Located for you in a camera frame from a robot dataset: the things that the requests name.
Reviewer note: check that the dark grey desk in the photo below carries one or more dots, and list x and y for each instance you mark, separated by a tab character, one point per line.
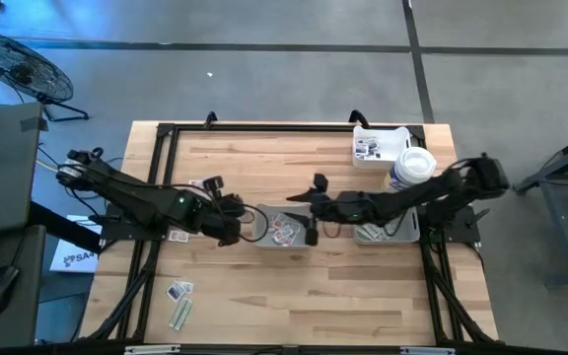
22	296

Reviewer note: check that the dark metal cart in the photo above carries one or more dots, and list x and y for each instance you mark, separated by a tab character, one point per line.
562	236

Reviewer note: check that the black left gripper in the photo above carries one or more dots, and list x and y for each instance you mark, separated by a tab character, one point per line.
217	214

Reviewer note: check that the black table clamp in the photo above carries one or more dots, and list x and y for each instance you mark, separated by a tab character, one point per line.
210	118
358	117

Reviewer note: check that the blue-label wipe packet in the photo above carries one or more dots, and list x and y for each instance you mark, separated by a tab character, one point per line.
373	144
175	292
374	155
361	149

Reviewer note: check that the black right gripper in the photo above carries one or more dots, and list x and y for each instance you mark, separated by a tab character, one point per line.
335	208

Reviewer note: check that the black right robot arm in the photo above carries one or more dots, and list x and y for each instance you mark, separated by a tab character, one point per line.
427	192

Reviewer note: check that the green-striped bandage wrapper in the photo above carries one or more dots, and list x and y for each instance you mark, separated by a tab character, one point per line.
180	313
386	230
369	232

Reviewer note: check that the Lysol wipes canister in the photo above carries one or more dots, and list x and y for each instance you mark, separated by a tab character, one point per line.
412	165

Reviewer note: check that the black computer mouse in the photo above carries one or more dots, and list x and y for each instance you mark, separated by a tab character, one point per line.
0	288

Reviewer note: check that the silver aluminium bracket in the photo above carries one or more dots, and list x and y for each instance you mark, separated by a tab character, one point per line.
427	351
151	350

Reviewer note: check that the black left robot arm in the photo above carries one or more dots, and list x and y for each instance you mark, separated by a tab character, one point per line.
131	192

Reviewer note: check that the grey plastic bin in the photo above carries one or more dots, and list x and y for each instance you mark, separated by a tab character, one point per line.
274	244
409	232

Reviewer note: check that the white plastic bin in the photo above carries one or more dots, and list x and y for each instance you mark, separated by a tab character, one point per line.
392	143

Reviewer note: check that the black floor fan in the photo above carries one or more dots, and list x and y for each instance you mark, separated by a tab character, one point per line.
20	69

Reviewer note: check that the white printed paper sheet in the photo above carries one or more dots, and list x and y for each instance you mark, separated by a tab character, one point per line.
74	259

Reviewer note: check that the pale first aid packet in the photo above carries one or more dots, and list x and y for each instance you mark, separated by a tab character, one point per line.
189	287

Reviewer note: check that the large grey panel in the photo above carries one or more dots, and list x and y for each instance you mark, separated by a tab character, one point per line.
3	167

